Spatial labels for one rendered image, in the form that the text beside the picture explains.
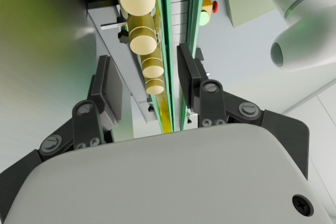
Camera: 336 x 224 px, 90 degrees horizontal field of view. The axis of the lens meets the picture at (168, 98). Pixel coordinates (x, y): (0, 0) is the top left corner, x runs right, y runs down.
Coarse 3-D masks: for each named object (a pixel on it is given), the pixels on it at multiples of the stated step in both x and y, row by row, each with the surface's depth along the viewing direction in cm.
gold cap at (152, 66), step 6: (156, 48) 27; (150, 54) 26; (156, 54) 26; (144, 60) 26; (150, 60) 25; (156, 60) 25; (144, 66) 25; (150, 66) 25; (156, 66) 25; (162, 66) 26; (144, 72) 26; (150, 72) 26; (156, 72) 26; (162, 72) 27
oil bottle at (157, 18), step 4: (156, 0) 30; (156, 12) 28; (156, 16) 28; (160, 16) 28; (156, 20) 28; (160, 20) 28; (156, 24) 28; (160, 24) 28; (156, 28) 28; (160, 28) 29; (156, 32) 28; (160, 32) 29; (156, 36) 29; (160, 36) 30; (160, 40) 31
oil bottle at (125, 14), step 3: (120, 6) 24; (156, 6) 26; (123, 9) 24; (153, 9) 25; (156, 9) 26; (123, 12) 25; (126, 12) 24; (150, 12) 25; (153, 12) 25; (123, 15) 25; (126, 15) 25; (153, 15) 26; (126, 18) 26
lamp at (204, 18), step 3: (201, 12) 56; (204, 12) 56; (201, 15) 56; (204, 15) 56; (207, 15) 56; (201, 18) 56; (204, 18) 56; (207, 18) 57; (201, 21) 57; (204, 21) 57; (207, 21) 58; (201, 24) 58
